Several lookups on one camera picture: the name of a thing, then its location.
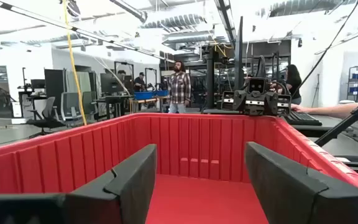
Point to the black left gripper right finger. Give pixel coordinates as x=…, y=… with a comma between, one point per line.
x=284, y=193

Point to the black keyboard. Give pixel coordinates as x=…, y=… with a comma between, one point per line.
x=301, y=118

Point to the blue storage bin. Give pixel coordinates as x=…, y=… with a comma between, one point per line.
x=143, y=95
x=161, y=93

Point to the person's forearm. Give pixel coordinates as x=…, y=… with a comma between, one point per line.
x=334, y=111

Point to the grey desk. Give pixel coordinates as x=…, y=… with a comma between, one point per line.
x=337, y=121

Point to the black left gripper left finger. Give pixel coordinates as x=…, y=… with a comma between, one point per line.
x=129, y=186

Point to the black desk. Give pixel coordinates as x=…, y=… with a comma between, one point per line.
x=113, y=99

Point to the wooden work table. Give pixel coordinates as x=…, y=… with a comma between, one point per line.
x=148, y=100

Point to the red ribbed plastic bin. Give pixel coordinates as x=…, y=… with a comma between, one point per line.
x=197, y=146

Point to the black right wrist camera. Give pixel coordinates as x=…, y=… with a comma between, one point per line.
x=256, y=85

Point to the black office chair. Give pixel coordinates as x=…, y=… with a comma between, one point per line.
x=48, y=115

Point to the person's hand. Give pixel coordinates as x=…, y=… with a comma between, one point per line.
x=298, y=108

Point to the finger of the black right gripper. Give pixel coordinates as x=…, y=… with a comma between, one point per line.
x=271, y=102
x=240, y=101

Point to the black computer monitor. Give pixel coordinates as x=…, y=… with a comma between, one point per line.
x=112, y=83

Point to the grey mesh office chair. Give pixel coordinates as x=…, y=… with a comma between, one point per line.
x=89, y=102
x=71, y=105

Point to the person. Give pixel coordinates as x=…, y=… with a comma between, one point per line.
x=140, y=82
x=294, y=84
x=179, y=88

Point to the black partition panel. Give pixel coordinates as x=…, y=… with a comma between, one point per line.
x=54, y=87

